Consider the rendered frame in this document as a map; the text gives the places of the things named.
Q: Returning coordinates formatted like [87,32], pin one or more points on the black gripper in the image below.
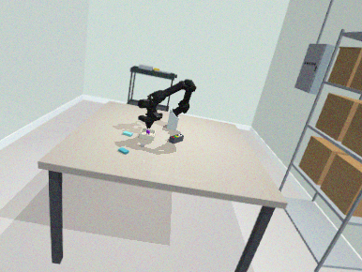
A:
[148,120]

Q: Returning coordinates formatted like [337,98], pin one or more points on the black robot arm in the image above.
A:
[160,95]

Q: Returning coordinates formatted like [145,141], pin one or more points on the cream square tray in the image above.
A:
[151,136]

